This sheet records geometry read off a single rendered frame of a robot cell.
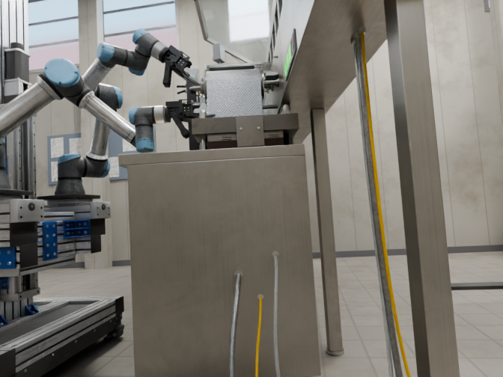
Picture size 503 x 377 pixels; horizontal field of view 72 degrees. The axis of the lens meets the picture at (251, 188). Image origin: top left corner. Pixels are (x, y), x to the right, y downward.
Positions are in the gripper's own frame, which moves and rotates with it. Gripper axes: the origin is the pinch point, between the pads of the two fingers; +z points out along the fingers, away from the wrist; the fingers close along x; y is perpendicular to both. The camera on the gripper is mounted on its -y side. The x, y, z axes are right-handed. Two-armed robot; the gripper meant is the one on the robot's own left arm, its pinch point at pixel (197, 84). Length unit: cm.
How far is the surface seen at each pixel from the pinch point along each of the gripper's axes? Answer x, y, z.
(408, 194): -79, -10, 77
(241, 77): -4.2, 13.2, 14.9
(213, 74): -3.5, 7.2, 4.3
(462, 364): -8, -30, 159
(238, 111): -4.2, 0.2, 23.0
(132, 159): -30, -42, 9
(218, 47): 53, 38, -22
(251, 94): -4.2, 9.8, 23.2
